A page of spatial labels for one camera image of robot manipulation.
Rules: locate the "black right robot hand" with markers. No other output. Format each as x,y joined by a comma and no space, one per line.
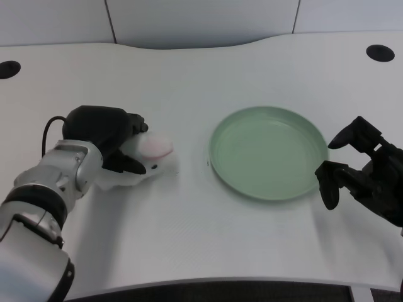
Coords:
368,182

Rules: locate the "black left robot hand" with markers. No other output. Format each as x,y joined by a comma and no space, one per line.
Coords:
100,135

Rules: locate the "white rabbit doll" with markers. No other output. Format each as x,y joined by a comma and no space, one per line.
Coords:
151,151

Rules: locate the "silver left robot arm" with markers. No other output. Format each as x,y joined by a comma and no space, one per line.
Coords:
41,214

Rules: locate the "green round plate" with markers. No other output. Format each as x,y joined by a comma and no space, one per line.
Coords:
267,154

